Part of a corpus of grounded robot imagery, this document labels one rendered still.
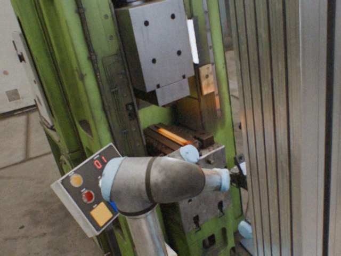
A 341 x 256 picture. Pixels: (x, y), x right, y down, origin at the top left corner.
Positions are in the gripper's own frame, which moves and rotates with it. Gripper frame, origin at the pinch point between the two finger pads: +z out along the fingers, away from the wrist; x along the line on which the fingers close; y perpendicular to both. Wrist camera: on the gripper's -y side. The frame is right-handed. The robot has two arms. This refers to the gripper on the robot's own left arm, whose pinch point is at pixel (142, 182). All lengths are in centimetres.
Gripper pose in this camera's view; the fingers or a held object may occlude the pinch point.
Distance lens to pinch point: 151.2
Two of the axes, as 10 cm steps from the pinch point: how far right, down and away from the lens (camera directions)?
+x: -5.2, 4.4, -7.3
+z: -6.3, 3.7, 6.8
